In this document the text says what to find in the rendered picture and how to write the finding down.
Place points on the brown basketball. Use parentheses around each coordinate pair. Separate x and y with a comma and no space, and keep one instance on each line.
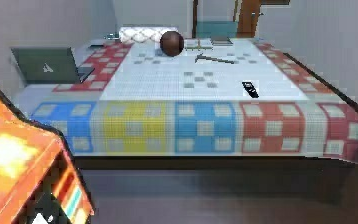
(171,43)

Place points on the bed with colourful chequered cover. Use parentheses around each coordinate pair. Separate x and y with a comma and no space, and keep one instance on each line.
(200,110)

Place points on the grey hammer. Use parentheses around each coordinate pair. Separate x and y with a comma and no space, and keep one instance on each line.
(213,59)

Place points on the green and white book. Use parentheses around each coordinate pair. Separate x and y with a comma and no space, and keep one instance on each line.
(198,44)

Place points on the black remote control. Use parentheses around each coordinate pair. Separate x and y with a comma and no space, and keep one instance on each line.
(250,89)

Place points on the dark grey book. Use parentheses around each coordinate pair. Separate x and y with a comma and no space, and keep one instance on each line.
(221,41)

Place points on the white patterned pillow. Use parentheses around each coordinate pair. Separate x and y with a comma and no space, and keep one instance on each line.
(140,34)

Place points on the small grey flat device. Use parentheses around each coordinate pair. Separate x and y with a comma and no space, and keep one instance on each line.
(97,42)

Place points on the brown wooden room door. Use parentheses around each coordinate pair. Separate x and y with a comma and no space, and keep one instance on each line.
(248,17)

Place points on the dark green open laptop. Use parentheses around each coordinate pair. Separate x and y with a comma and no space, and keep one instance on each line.
(47,66)

